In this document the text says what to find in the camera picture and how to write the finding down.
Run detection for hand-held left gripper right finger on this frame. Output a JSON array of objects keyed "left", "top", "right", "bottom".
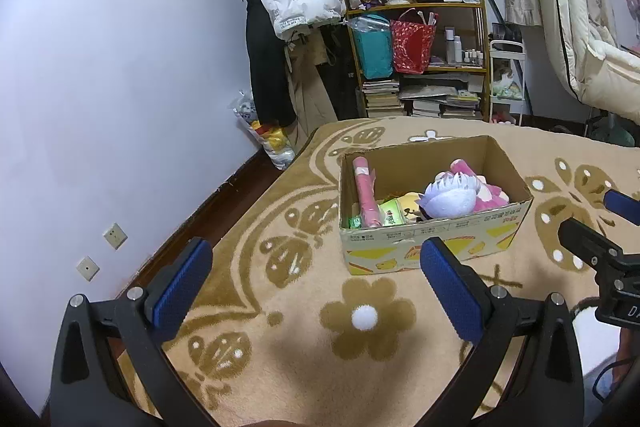
[{"left": 419, "top": 236, "right": 586, "bottom": 427}]

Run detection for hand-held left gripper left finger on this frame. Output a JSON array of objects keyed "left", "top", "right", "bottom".
[{"left": 47, "top": 237, "right": 217, "bottom": 427}]

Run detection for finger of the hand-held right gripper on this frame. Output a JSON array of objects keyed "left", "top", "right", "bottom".
[
  {"left": 557, "top": 217, "right": 627, "bottom": 276},
  {"left": 602, "top": 189, "right": 640, "bottom": 226}
]

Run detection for cardboard box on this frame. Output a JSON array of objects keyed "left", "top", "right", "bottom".
[{"left": 338, "top": 135, "right": 535, "bottom": 277}]

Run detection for pink plush rabbit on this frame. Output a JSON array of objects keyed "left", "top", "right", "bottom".
[{"left": 447, "top": 158, "right": 512, "bottom": 214}]

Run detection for lavender plush toy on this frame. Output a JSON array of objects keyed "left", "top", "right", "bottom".
[{"left": 417, "top": 171, "right": 489, "bottom": 219}]

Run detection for green packet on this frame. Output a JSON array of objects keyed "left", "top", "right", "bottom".
[{"left": 348, "top": 198, "right": 409, "bottom": 229}]

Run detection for yellow dog plush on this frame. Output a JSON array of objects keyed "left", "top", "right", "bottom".
[{"left": 395, "top": 192, "right": 427, "bottom": 226}]

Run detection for pink plastic package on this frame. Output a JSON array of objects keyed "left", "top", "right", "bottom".
[{"left": 352, "top": 156, "right": 384, "bottom": 229}]

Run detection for beige patterned rug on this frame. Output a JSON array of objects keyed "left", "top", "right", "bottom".
[{"left": 115, "top": 117, "right": 640, "bottom": 427}]

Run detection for white trolley cart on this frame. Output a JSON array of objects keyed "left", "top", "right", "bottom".
[{"left": 488, "top": 39, "right": 527, "bottom": 127}]

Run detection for clear bag of toys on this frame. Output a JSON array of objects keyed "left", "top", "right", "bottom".
[{"left": 229, "top": 89, "right": 297, "bottom": 171}]

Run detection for cream padded chair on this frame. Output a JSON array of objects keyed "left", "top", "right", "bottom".
[{"left": 529, "top": 0, "right": 640, "bottom": 124}]

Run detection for pile of books and papers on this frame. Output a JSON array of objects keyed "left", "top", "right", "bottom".
[{"left": 399, "top": 74, "right": 484, "bottom": 120}]

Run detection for stack of books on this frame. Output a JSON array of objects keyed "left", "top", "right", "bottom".
[{"left": 360, "top": 78, "right": 404, "bottom": 118}]

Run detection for wooden shelf unit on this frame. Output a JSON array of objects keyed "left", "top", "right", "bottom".
[{"left": 344, "top": 0, "right": 489, "bottom": 121}]

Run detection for black hanging garment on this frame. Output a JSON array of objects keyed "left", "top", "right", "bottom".
[{"left": 237, "top": 0, "right": 297, "bottom": 128}]

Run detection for beige hanging garment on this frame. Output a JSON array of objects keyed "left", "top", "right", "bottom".
[{"left": 284, "top": 27, "right": 337, "bottom": 128}]

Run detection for dark hanging trousers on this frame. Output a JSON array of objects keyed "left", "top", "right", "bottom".
[{"left": 320, "top": 24, "right": 362, "bottom": 120}]

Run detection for red patterned bag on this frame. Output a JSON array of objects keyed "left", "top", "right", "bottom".
[{"left": 390, "top": 9, "right": 437, "bottom": 76}]

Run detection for teal bag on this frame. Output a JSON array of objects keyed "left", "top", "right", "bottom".
[{"left": 347, "top": 14, "right": 395, "bottom": 80}]

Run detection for black cable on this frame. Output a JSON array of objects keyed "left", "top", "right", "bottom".
[{"left": 592, "top": 356, "right": 632, "bottom": 402}]

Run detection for white wall socket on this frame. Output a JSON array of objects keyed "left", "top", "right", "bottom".
[{"left": 102, "top": 222, "right": 129, "bottom": 251}]

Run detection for white round-hole wall outlet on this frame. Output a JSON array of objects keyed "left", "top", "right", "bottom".
[{"left": 75, "top": 255, "right": 100, "bottom": 282}]

